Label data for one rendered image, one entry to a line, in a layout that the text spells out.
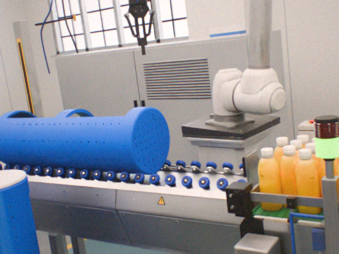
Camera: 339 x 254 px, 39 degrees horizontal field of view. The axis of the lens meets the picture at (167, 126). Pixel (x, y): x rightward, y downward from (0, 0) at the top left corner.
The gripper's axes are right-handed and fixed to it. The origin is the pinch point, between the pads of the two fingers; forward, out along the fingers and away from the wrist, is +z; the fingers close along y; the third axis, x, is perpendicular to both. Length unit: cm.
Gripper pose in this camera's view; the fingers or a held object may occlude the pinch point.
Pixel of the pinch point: (143, 46)
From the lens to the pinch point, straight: 194.9
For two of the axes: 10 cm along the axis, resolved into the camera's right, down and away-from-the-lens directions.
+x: 0.4, 2.0, -9.8
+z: 1.1, 9.7, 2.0
